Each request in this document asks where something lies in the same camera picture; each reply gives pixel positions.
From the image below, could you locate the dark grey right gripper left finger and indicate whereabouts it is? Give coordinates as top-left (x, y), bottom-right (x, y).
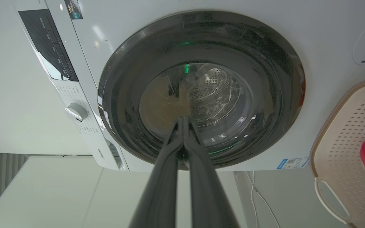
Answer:
top-left (129, 117), bottom-right (184, 228)

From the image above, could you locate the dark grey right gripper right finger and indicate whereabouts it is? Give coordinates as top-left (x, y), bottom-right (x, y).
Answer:
top-left (182, 116), bottom-right (240, 228)

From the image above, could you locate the beige perforated laundry basket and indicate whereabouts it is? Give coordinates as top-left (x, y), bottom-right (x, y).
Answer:
top-left (309, 79), bottom-right (365, 228)

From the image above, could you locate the blue energy label sticker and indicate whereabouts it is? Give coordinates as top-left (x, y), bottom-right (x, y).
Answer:
top-left (277, 157), bottom-right (310, 169)

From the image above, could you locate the silver washing machine dial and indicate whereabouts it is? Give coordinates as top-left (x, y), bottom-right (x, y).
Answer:
top-left (65, 103), bottom-right (88, 122)

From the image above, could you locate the round dark washing machine door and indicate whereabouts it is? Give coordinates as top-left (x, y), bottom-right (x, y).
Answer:
top-left (98, 11), bottom-right (306, 171)

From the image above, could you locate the white front-load washing machine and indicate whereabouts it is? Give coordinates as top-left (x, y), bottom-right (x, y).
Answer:
top-left (14, 0), bottom-right (365, 172)

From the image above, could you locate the white power cable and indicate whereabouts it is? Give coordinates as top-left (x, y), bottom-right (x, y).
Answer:
top-left (245, 171), bottom-right (281, 228)

